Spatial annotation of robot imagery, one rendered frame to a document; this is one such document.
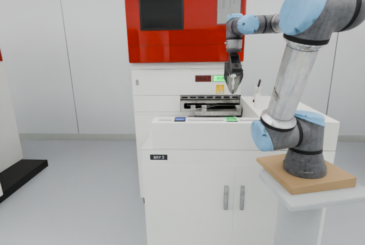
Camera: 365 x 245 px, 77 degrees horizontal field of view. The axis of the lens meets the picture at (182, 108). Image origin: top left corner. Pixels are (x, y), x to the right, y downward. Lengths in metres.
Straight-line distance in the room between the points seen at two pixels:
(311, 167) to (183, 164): 0.59
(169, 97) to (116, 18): 1.87
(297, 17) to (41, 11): 3.49
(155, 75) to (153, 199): 0.87
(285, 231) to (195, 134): 0.54
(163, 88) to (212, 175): 0.79
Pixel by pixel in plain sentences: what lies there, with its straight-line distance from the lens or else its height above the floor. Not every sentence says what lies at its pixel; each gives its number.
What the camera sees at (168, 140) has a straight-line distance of 1.16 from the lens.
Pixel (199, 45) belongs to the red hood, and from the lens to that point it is 1.64.
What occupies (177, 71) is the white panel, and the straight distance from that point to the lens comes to 1.70.
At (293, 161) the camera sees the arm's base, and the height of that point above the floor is 0.90.
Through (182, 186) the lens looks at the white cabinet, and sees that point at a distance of 1.27.
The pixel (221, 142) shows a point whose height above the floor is 0.86.
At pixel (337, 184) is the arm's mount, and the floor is 0.84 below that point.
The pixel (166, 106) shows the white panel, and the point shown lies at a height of 0.89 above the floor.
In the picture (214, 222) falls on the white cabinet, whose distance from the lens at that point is 1.41.
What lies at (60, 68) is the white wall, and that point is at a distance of 3.72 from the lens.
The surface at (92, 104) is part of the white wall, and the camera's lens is 3.60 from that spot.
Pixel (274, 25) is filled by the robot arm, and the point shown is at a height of 1.40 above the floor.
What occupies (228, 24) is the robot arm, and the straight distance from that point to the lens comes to 1.11.
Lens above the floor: 1.31
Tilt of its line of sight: 14 degrees down
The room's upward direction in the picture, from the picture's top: 1 degrees counter-clockwise
